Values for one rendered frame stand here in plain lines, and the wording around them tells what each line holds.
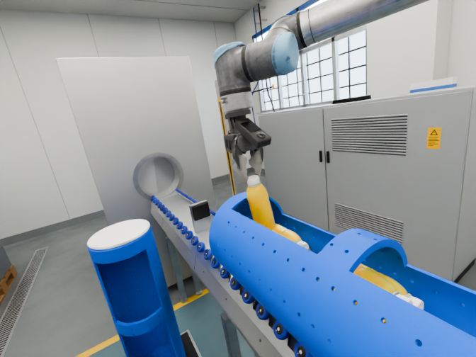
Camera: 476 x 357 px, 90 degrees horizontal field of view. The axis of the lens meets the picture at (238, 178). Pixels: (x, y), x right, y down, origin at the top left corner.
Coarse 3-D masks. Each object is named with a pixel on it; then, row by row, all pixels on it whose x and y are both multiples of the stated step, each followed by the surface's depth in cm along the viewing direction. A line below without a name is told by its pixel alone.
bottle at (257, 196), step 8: (256, 184) 71; (248, 192) 72; (256, 192) 70; (264, 192) 71; (248, 200) 73; (256, 200) 71; (264, 200) 71; (256, 208) 72; (264, 208) 72; (256, 216) 73; (264, 216) 73; (272, 216) 75; (264, 224) 74; (272, 224) 75
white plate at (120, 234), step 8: (120, 224) 124; (128, 224) 122; (136, 224) 120; (144, 224) 119; (96, 232) 117; (104, 232) 116; (112, 232) 115; (120, 232) 113; (128, 232) 112; (136, 232) 111; (144, 232) 111; (96, 240) 109; (104, 240) 108; (112, 240) 106; (120, 240) 105; (128, 240) 104; (96, 248) 102; (104, 248) 101
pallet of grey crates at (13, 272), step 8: (0, 248) 274; (0, 256) 268; (0, 264) 263; (8, 264) 281; (0, 272) 259; (8, 272) 274; (16, 272) 292; (0, 280) 255; (8, 280) 277; (0, 288) 248; (8, 288) 264; (0, 296) 250; (0, 304) 240
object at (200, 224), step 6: (192, 204) 123; (198, 204) 123; (204, 204) 123; (192, 210) 122; (198, 210) 122; (204, 210) 124; (192, 216) 122; (198, 216) 122; (204, 216) 124; (210, 216) 128; (198, 222) 125; (204, 222) 126; (210, 222) 128; (198, 228) 125; (204, 228) 127
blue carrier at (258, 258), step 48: (240, 240) 63; (288, 240) 52; (336, 240) 47; (384, 240) 45; (288, 288) 47; (336, 288) 40; (432, 288) 49; (336, 336) 37; (384, 336) 32; (432, 336) 29
